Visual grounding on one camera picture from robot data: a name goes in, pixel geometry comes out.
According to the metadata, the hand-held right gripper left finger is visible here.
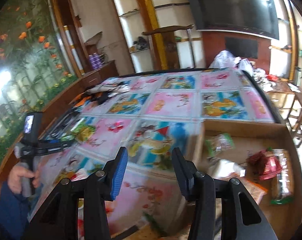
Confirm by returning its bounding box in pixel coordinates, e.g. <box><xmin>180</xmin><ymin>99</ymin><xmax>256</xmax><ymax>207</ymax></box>
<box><xmin>22</xmin><ymin>146</ymin><xmax>128</xmax><ymax>240</ymax></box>

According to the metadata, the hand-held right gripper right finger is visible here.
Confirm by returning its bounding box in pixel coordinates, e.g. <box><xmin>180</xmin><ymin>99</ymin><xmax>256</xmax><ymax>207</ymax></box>
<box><xmin>171</xmin><ymin>147</ymin><xmax>278</xmax><ymax>240</ymax></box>

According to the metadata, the silver foil snack packet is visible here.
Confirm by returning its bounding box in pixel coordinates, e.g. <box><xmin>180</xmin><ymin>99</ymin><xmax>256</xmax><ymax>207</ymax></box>
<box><xmin>210</xmin><ymin>159</ymin><xmax>247</xmax><ymax>181</ymax></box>

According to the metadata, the green snack packet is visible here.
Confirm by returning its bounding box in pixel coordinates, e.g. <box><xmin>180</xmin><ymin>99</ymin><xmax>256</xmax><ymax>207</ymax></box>
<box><xmin>61</xmin><ymin>119</ymin><xmax>97</xmax><ymax>143</ymax></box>
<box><xmin>205</xmin><ymin>133</ymin><xmax>236</xmax><ymax>156</ymax></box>

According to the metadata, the orange snack packet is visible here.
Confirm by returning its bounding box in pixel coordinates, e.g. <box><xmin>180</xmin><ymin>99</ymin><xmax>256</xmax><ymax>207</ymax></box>
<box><xmin>241</xmin><ymin>181</ymin><xmax>268</xmax><ymax>204</ymax></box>

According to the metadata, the red snack packet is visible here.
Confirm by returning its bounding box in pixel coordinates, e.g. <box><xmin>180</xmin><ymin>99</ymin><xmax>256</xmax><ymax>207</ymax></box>
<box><xmin>248</xmin><ymin>149</ymin><xmax>283</xmax><ymax>181</ymax></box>

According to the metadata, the cardboard box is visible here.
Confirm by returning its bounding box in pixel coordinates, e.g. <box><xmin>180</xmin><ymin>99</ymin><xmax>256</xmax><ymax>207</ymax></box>
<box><xmin>187</xmin><ymin>119</ymin><xmax>302</xmax><ymax>240</ymax></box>

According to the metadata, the cracker snack packet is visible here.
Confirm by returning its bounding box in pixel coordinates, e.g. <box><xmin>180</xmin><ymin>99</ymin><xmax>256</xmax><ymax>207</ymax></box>
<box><xmin>270</xmin><ymin>149</ymin><xmax>294</xmax><ymax>205</ymax></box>

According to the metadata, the person's left forearm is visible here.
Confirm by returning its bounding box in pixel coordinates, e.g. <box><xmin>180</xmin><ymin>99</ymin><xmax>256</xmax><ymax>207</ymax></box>
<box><xmin>0</xmin><ymin>180</ymin><xmax>40</xmax><ymax>240</ymax></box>

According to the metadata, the person's left hand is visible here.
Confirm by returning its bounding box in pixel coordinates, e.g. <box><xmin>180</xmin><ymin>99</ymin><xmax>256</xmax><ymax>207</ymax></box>
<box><xmin>7</xmin><ymin>164</ymin><xmax>42</xmax><ymax>195</ymax></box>

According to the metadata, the fruit print tablecloth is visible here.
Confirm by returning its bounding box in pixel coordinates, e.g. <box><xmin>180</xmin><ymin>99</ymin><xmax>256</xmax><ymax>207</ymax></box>
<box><xmin>29</xmin><ymin>69</ymin><xmax>278</xmax><ymax>240</ymax></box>

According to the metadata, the black white patterned cloth bag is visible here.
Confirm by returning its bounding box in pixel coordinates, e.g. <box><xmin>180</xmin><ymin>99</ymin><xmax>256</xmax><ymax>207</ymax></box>
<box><xmin>85</xmin><ymin>83</ymin><xmax>132</xmax><ymax>99</ymax></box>

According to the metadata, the purple thermos flask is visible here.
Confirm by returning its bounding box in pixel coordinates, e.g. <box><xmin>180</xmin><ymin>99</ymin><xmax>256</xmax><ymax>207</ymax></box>
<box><xmin>88</xmin><ymin>52</ymin><xmax>103</xmax><ymax>70</ymax></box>

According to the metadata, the white plastic bag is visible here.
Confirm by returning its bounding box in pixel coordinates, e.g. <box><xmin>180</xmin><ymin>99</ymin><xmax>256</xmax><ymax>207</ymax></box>
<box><xmin>210</xmin><ymin>50</ymin><xmax>254</xmax><ymax>77</ymax></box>

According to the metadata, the dark wooden chair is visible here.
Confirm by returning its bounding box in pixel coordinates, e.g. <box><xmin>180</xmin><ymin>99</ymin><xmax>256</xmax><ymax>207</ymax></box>
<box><xmin>142</xmin><ymin>24</ymin><xmax>196</xmax><ymax>69</ymax></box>

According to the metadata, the wooden stool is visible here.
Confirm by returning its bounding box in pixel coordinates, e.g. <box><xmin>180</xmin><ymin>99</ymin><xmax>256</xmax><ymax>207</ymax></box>
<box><xmin>287</xmin><ymin>92</ymin><xmax>302</xmax><ymax>147</ymax></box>

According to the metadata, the low wooden table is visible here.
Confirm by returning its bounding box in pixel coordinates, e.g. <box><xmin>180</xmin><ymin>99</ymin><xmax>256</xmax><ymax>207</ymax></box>
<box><xmin>264</xmin><ymin>79</ymin><xmax>297</xmax><ymax>109</ymax></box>

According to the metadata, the red wooden television cabinet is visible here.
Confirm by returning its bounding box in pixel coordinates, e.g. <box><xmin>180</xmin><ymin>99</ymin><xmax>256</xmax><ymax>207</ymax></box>
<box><xmin>202</xmin><ymin>30</ymin><xmax>272</xmax><ymax>68</ymax></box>

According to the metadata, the steel electric kettle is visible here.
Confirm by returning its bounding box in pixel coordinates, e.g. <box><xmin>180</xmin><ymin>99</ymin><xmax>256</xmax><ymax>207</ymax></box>
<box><xmin>294</xmin><ymin>67</ymin><xmax>302</xmax><ymax>86</ymax></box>

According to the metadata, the wooden gold trimmed column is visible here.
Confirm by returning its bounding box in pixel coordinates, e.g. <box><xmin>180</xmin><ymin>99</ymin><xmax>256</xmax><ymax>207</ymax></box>
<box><xmin>137</xmin><ymin>0</ymin><xmax>169</xmax><ymax>68</ymax></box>

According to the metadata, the black flat television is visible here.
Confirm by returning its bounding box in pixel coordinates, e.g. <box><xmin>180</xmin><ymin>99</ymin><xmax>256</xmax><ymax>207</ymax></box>
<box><xmin>183</xmin><ymin>0</ymin><xmax>280</xmax><ymax>41</ymax></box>

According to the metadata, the flower garden wall poster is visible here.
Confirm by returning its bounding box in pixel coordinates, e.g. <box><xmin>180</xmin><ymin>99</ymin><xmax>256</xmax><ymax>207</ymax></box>
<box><xmin>0</xmin><ymin>0</ymin><xmax>79</xmax><ymax>170</ymax></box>

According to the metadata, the white wall shelf unit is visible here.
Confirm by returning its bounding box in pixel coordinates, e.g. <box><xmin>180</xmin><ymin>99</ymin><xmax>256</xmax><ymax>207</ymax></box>
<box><xmin>107</xmin><ymin>0</ymin><xmax>204</xmax><ymax>73</ymax></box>

